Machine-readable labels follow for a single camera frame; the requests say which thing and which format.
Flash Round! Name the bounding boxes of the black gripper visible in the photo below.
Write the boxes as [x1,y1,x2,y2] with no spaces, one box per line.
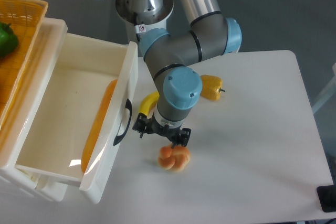
[132,113,191,149]

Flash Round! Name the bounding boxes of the white drawer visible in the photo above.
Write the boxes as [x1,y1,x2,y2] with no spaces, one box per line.
[15,34,138,204]

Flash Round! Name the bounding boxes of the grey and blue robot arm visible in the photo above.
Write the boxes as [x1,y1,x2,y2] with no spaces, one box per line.
[115,0,242,146]

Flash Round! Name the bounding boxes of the white drawer cabinet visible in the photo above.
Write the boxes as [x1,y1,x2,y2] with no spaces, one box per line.
[1,18,68,201]

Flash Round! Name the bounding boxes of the knotted bread roll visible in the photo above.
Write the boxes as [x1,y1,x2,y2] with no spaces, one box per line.
[157,145,191,172]

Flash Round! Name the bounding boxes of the yellow banana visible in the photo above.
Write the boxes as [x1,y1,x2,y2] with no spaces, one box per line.
[138,91,160,118]

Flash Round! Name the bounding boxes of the orange baguette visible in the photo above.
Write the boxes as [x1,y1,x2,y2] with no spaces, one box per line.
[81,79,118,173]

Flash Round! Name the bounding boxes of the yellow bell pepper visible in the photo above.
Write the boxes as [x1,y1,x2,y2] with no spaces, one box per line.
[201,74,226,101]

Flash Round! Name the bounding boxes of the black device at table edge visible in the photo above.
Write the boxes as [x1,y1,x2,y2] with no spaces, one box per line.
[317,185,335,212]

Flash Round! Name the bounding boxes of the green bell pepper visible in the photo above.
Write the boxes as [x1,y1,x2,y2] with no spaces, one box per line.
[1,22,18,58]

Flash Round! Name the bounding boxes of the orange woven basket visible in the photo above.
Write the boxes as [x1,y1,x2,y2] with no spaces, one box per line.
[1,0,48,125]

